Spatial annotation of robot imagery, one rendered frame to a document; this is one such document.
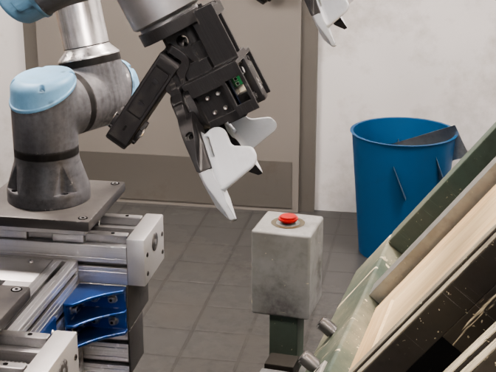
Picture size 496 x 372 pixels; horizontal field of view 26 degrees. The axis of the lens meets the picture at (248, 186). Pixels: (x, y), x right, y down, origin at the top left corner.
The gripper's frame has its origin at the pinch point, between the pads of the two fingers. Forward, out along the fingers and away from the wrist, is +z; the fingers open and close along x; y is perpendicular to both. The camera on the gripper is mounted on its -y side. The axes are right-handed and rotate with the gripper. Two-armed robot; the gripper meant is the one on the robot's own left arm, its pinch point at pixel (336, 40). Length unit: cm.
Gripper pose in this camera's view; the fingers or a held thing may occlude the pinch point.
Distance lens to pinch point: 175.7
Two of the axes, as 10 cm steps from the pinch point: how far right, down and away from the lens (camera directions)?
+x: 2.0, -3.2, 9.3
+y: 8.6, -3.9, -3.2
